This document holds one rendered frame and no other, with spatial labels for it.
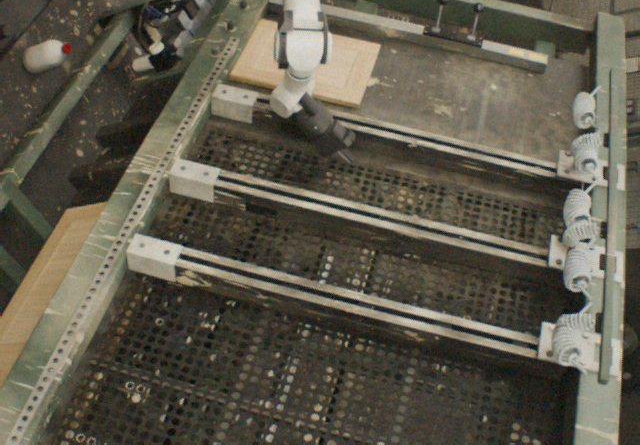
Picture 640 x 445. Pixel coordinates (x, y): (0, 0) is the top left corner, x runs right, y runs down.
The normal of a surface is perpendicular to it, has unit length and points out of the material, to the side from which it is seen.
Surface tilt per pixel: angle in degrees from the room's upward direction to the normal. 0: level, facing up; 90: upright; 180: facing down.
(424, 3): 90
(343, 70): 60
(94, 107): 0
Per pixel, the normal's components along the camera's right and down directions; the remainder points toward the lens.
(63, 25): 0.87, -0.14
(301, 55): 0.10, 0.54
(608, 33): 0.07, -0.67
